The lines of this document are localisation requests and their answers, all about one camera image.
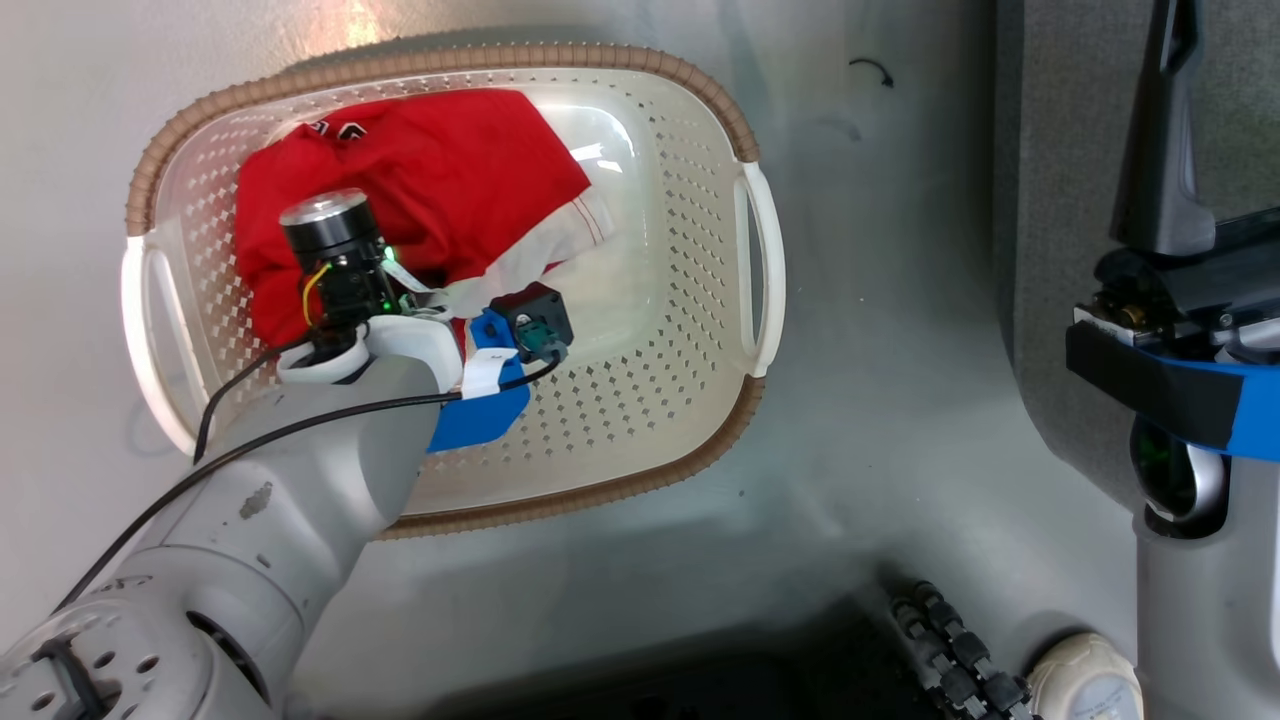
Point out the white round robot cap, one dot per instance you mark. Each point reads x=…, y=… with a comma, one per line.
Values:
x=1085, y=685

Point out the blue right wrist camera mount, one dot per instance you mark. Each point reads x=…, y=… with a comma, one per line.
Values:
x=1170, y=392

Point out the small black curled scrap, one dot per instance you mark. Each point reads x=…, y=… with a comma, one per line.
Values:
x=880, y=68

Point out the cream laundry basket brown rim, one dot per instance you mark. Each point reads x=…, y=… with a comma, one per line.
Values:
x=650, y=330

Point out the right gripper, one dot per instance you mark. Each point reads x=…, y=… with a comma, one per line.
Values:
x=1180, y=300

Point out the plain red garment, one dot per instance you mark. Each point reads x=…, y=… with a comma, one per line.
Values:
x=450, y=170

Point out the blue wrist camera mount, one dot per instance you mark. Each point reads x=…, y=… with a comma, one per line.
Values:
x=1170, y=392
x=485, y=415

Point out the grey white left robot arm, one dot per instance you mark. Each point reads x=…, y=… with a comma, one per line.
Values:
x=280, y=510

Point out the grey fabric sofa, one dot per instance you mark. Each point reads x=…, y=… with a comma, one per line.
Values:
x=1060, y=150

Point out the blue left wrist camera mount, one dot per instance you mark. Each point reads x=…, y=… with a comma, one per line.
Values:
x=485, y=415

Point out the dark robot base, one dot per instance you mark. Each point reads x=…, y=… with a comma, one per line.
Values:
x=650, y=680

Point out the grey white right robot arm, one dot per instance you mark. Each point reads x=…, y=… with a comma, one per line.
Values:
x=1210, y=620

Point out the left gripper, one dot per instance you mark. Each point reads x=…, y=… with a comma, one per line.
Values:
x=340, y=260

